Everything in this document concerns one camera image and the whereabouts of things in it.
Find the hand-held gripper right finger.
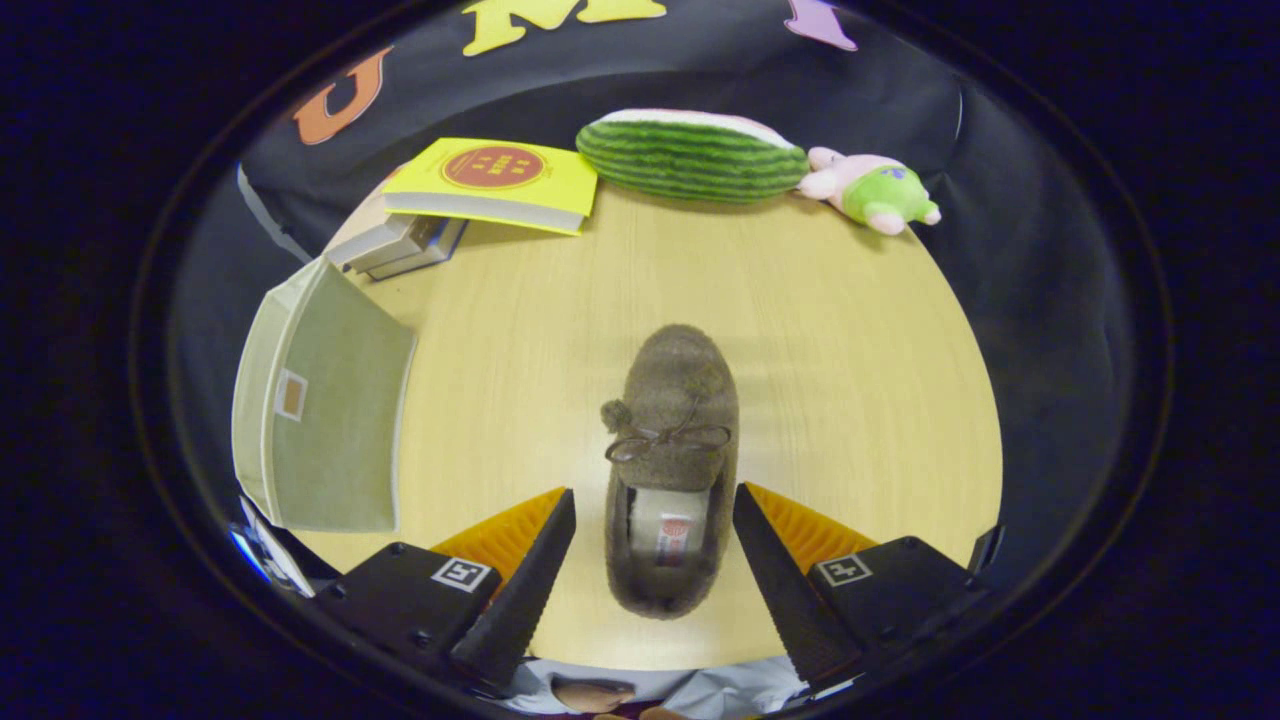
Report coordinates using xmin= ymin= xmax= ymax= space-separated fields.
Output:
xmin=733 ymin=482 xmax=1001 ymax=691

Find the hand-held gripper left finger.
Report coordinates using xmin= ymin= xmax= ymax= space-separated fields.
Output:
xmin=315 ymin=487 xmax=578 ymax=696

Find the green fabric storage box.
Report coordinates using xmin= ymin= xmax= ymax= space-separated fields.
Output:
xmin=231 ymin=256 xmax=418 ymax=534

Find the brown fuzzy shoe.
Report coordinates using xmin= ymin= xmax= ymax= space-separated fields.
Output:
xmin=600 ymin=323 xmax=741 ymax=621

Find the person's clothing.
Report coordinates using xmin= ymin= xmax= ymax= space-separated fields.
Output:
xmin=500 ymin=655 xmax=811 ymax=719

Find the blue cover book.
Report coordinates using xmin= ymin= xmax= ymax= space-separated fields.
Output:
xmin=365 ymin=215 xmax=469 ymax=282

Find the pink and green plush toy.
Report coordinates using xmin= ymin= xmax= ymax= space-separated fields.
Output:
xmin=797 ymin=146 xmax=942 ymax=237

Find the yellow book with red circle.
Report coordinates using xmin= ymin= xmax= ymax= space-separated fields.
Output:
xmin=382 ymin=137 xmax=599 ymax=237

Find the watermelon slice plush toy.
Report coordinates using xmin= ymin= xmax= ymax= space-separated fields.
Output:
xmin=575 ymin=108 xmax=811 ymax=204

